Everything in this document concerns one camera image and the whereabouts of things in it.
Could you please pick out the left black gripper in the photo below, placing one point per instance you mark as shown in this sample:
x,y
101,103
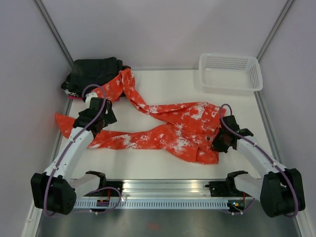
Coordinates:
x,y
109,118

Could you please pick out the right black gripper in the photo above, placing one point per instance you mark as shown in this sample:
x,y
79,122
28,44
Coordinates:
x,y
216,146

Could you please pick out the orange white tie-dye trousers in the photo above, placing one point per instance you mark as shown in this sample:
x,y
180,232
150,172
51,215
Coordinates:
x,y
187,132

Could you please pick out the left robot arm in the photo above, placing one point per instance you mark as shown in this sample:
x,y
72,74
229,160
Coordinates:
x,y
53,190

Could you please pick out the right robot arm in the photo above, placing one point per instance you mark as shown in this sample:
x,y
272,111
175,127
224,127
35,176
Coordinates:
x,y
279,189

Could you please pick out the folded pink trousers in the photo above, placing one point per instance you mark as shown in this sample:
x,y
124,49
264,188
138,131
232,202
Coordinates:
x,y
80,99

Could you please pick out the folded black white-speckled trousers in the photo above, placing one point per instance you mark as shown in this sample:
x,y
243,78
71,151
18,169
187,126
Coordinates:
x,y
81,77

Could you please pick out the folded black trousers top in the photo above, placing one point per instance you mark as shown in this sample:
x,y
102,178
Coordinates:
x,y
112,61

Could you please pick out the white perforated plastic basket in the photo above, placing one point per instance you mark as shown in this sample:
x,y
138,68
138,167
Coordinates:
x,y
229,74

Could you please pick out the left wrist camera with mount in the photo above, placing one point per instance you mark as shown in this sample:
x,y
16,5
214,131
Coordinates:
x,y
87,98

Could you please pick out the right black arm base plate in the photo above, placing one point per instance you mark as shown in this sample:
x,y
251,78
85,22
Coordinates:
x,y
221,189

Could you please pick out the aluminium front rail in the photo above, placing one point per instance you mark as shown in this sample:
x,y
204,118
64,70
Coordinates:
x,y
163,188

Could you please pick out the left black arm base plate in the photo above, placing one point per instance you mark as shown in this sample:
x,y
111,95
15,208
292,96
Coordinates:
x,y
110,190

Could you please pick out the white slotted cable duct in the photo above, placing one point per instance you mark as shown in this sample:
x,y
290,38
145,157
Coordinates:
x,y
92,203

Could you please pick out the left aluminium frame post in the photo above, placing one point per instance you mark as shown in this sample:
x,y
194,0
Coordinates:
x,y
54,31

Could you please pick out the aluminium frame post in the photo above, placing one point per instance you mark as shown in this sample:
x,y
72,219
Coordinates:
x,y
54,31
275,28

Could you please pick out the right aluminium frame post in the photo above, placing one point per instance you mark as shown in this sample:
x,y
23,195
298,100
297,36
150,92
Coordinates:
x,y
275,28

